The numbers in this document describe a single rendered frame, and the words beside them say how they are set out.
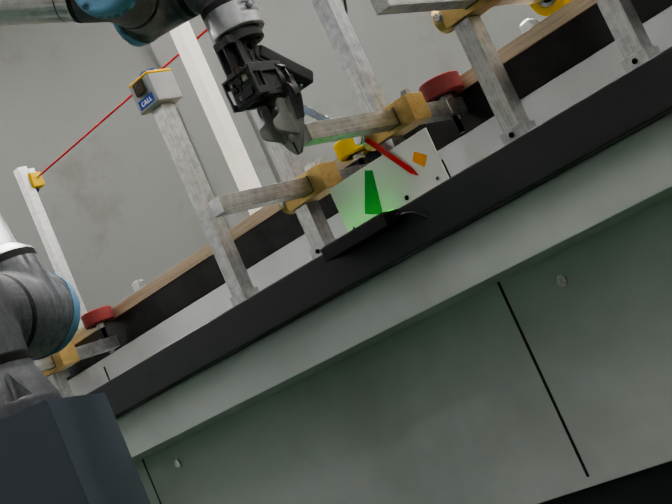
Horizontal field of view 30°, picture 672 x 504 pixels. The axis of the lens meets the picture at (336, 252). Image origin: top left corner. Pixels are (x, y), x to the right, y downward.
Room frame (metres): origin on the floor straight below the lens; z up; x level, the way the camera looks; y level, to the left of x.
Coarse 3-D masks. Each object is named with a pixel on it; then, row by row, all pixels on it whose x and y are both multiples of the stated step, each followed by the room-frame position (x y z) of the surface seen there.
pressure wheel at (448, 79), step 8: (448, 72) 2.23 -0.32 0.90; (456, 72) 2.24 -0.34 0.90; (432, 80) 2.23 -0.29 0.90; (440, 80) 2.23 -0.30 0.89; (448, 80) 2.23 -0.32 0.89; (456, 80) 2.24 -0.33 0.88; (424, 88) 2.24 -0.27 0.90; (432, 88) 2.23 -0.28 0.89; (440, 88) 2.23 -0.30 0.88; (448, 88) 2.23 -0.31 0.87; (456, 88) 2.24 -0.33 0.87; (424, 96) 2.25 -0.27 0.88; (432, 96) 2.24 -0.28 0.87; (440, 96) 2.26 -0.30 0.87; (448, 96) 2.25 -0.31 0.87; (456, 120) 2.26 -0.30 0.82
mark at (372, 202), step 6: (366, 174) 2.20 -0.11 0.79; (372, 174) 2.19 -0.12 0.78; (366, 180) 2.20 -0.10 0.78; (372, 180) 2.19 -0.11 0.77; (366, 186) 2.21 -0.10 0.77; (372, 186) 2.20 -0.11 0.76; (366, 192) 2.21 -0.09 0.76; (372, 192) 2.20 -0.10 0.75; (366, 198) 2.21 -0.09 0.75; (372, 198) 2.21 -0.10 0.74; (378, 198) 2.20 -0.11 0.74; (366, 204) 2.22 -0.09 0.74; (372, 204) 2.21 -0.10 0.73; (378, 204) 2.20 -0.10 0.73; (366, 210) 2.22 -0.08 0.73; (372, 210) 2.21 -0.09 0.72; (378, 210) 2.20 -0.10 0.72
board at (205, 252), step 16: (576, 0) 2.09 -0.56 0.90; (592, 0) 2.07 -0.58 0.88; (560, 16) 2.12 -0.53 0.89; (576, 16) 2.10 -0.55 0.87; (528, 32) 2.17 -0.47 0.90; (544, 32) 2.15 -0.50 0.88; (512, 48) 2.19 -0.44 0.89; (464, 80) 2.28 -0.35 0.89; (336, 160) 2.52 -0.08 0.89; (352, 160) 2.50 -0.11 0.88; (272, 208) 2.68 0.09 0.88; (240, 224) 2.75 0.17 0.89; (256, 224) 2.72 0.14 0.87; (192, 256) 2.88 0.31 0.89; (208, 256) 2.85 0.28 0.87; (176, 272) 2.93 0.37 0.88; (144, 288) 3.02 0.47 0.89; (160, 288) 2.99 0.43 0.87; (128, 304) 3.08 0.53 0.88; (112, 320) 3.14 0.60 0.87; (80, 336) 3.24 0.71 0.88
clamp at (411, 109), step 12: (408, 96) 2.10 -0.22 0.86; (420, 96) 2.13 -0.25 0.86; (384, 108) 2.13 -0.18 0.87; (396, 108) 2.12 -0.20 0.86; (408, 108) 2.10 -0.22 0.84; (420, 108) 2.12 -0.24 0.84; (408, 120) 2.11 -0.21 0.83; (420, 120) 2.12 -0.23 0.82; (384, 132) 2.15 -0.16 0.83; (396, 132) 2.13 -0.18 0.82
